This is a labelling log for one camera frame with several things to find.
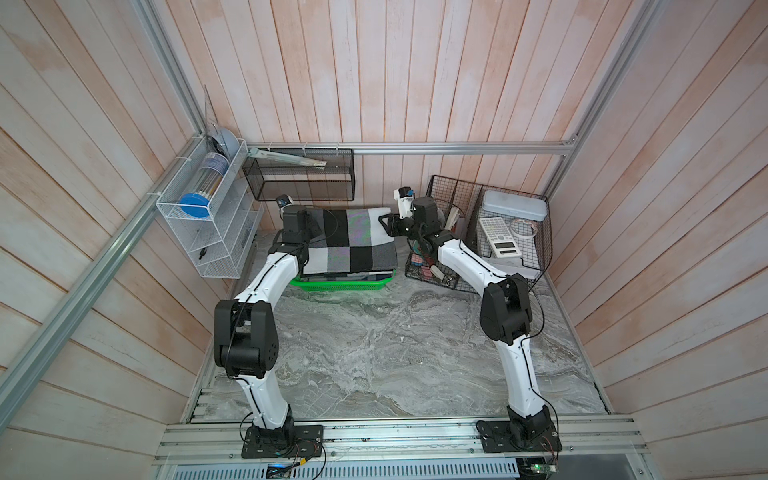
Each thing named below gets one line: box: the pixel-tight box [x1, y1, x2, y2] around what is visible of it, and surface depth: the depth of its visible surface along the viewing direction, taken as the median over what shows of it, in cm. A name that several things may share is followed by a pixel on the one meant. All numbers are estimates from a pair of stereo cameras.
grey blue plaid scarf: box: [300, 271, 394, 281], surface depth 95 cm
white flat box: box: [481, 256, 542, 279], surface depth 87 cm
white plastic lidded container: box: [482, 190, 548, 221], surface depth 100 cm
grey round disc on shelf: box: [212, 128, 240, 162], surface depth 85 cm
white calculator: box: [479, 216, 522, 258], surface depth 90 cm
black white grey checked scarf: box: [300, 207, 398, 280], surface depth 95 cm
